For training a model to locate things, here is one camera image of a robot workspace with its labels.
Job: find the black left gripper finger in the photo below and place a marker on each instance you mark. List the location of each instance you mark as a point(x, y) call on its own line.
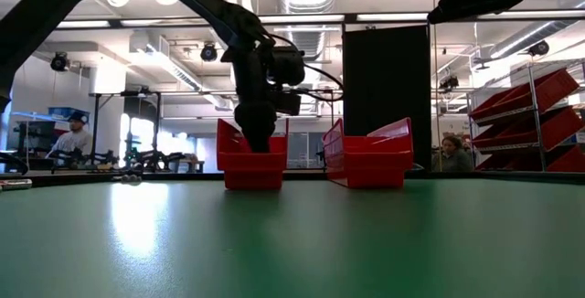
point(258, 140)

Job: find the red plastic bin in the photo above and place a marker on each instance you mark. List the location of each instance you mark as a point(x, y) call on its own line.
point(375, 165)
point(251, 172)

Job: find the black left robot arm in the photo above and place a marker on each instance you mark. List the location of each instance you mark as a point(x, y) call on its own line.
point(36, 14)

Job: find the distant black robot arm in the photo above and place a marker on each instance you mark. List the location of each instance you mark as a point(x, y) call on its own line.
point(151, 156)
point(321, 154)
point(82, 157)

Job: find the ceiling light strip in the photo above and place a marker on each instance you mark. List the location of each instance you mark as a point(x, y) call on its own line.
point(539, 13)
point(82, 24)
point(301, 18)

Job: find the black ceiling spotlight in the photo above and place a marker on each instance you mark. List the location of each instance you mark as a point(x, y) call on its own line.
point(59, 61)
point(539, 47)
point(449, 81)
point(209, 52)

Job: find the red shelf bin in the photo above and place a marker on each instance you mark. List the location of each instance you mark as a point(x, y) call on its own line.
point(555, 88)
point(507, 163)
point(493, 107)
point(564, 126)
point(571, 161)
point(500, 135)

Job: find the green table mat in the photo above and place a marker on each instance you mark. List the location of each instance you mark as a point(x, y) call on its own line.
point(292, 252)

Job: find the black partition panel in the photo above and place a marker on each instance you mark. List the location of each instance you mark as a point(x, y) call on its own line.
point(388, 83)

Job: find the person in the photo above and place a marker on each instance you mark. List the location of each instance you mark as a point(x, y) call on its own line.
point(452, 156)
point(468, 143)
point(73, 140)

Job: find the blue storage bin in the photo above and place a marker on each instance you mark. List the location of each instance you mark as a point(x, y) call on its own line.
point(61, 113)

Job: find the dark utility cart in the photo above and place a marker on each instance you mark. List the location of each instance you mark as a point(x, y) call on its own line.
point(34, 135)

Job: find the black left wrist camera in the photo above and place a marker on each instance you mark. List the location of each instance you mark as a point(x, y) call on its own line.
point(288, 65)

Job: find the black aluminium table frame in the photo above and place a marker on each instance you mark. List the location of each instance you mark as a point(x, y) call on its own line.
point(301, 175)

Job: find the black station frame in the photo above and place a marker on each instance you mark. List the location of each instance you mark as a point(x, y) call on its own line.
point(331, 106)
point(95, 129)

